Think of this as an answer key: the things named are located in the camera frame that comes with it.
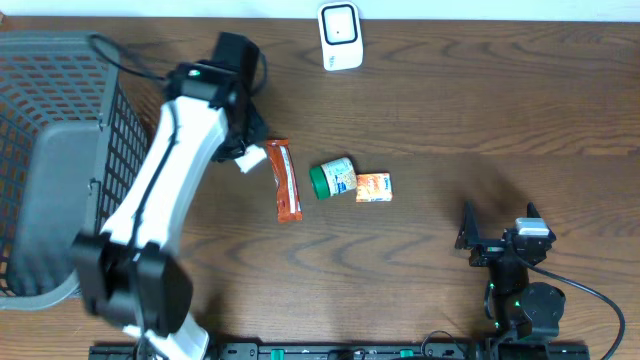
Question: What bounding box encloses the white Panadol medicine box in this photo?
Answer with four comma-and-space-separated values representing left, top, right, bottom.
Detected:
235, 145, 267, 174

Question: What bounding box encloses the orange snack bar wrapper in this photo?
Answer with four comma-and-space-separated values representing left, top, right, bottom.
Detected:
266, 139, 303, 223

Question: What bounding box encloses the green lid white jar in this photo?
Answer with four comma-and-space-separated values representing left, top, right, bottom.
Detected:
309, 157, 357, 200

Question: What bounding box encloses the orange white snack packet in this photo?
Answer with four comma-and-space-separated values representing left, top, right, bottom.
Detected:
356, 173, 393, 203

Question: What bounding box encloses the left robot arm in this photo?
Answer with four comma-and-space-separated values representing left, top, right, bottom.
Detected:
71, 32, 268, 359

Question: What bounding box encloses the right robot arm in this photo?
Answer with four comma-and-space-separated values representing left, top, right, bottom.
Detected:
455, 202, 566, 359

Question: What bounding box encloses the white barcode scanner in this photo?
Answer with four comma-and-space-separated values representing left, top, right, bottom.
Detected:
317, 1, 364, 72

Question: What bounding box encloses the grey plastic basket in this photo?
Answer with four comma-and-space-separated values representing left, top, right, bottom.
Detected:
1, 31, 149, 311

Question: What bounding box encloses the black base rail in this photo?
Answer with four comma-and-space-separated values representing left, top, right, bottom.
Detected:
88, 340, 591, 360

